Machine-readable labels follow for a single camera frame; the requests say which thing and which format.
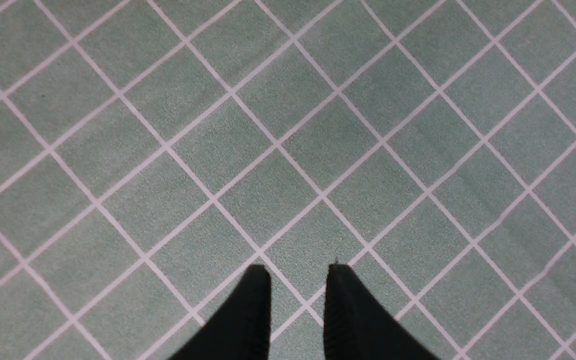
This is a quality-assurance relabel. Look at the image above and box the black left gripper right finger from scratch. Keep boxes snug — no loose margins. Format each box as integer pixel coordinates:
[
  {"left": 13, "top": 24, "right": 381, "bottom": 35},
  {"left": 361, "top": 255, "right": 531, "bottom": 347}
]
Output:
[{"left": 323, "top": 263, "right": 437, "bottom": 360}]

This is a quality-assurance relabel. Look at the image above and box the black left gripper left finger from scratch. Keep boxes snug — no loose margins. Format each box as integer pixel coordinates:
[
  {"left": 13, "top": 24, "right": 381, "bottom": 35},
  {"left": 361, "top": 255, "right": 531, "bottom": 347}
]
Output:
[{"left": 170, "top": 264, "right": 272, "bottom": 360}]

